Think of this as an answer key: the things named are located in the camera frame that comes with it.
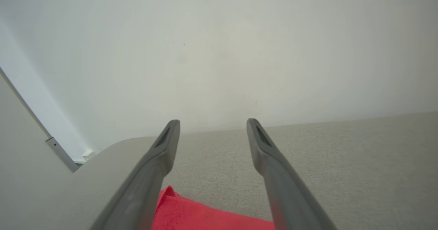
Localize beige partition panel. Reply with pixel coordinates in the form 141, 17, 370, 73
0, 67, 74, 176

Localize red garment with white sleeves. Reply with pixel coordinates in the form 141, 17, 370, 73
152, 186, 276, 230

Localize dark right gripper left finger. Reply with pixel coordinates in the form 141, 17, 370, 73
90, 119, 181, 230

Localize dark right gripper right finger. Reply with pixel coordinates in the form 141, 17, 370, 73
246, 118, 337, 230

